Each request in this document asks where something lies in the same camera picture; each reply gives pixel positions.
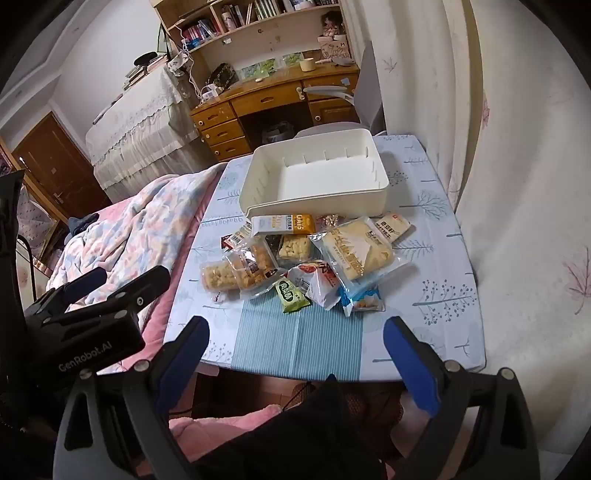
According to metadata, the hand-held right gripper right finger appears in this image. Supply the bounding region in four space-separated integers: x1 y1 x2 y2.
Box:
383 316 541 480

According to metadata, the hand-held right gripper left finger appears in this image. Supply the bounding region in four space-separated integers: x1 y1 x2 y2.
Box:
53 316 211 480

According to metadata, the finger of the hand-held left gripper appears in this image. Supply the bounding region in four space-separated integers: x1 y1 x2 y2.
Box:
46 268 108 305
108 265 171 308

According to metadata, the blue snack packet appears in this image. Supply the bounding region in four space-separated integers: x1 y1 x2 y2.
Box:
339 284 386 317

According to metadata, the white orange oat bar packet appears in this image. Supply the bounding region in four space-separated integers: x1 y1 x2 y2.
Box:
250 213 317 237

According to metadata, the clear puffed snack packet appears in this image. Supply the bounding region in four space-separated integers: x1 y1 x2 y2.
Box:
199 260 243 292
276 234 315 265
223 237 280 296

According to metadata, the white plastic storage bin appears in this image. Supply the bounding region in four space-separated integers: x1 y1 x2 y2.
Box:
239 128 389 219

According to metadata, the pink bed sheet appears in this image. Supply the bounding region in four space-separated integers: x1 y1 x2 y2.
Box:
99 217 204 374

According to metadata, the floral blanket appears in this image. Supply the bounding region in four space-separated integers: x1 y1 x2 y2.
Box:
46 164 227 305

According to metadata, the pink fluffy clothing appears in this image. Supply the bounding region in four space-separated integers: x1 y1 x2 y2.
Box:
168 404 282 457

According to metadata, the small red snack packet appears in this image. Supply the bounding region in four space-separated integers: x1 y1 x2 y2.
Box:
221 222 252 250

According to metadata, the blue tree-print tablecloth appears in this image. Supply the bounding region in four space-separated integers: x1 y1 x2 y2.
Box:
164 134 486 383

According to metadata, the red white snack packet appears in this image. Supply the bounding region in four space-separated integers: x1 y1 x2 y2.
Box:
287 261 342 311

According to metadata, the clear bread packet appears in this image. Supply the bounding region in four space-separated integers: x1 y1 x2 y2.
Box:
308 216 409 288

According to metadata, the green snack packet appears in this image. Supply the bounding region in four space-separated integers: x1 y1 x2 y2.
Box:
273 277 311 315

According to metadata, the black clothing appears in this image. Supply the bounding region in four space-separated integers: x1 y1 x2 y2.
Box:
194 374 389 480

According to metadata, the brown wooden door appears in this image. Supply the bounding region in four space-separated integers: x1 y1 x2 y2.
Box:
11 113 112 217

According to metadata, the white red wafer packet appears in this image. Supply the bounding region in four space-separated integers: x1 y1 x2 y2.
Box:
365 211 413 241

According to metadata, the lace-covered cabinet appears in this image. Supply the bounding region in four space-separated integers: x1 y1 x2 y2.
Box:
84 65 218 190

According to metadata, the trash bag under desk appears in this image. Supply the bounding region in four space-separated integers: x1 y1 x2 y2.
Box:
261 121 296 146

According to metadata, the white leaf-print curtain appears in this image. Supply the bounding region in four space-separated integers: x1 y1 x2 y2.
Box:
342 0 591 462

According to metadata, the dark patterned bag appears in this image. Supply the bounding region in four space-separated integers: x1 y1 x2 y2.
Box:
207 63 241 90

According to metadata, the wooden desk with drawers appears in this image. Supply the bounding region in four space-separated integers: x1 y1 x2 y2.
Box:
190 62 361 162

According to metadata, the grey office chair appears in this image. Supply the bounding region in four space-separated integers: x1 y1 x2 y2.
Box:
293 41 386 139

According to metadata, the wooden bookshelf hutch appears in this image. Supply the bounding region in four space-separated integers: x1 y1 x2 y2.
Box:
152 0 352 88

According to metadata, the row of books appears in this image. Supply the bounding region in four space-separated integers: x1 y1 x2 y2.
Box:
217 0 284 24

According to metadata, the doll figure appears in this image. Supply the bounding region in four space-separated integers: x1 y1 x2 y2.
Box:
320 11 347 42

